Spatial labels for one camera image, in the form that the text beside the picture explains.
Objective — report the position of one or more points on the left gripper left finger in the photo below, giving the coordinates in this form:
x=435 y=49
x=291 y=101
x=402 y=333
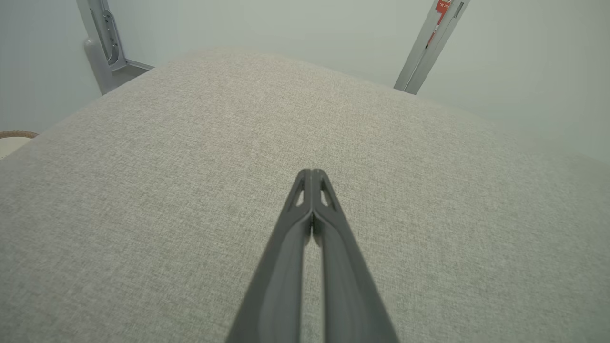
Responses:
x=281 y=286

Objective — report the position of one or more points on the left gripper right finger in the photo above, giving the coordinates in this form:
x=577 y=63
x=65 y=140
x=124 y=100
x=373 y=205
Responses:
x=348 y=286

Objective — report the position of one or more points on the grey slanted metal frame bar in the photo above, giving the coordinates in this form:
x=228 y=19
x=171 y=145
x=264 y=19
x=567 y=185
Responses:
x=429 y=57

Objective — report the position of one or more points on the grey partition post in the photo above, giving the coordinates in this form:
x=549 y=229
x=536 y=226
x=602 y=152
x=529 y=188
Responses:
x=110 y=38
x=97 y=66

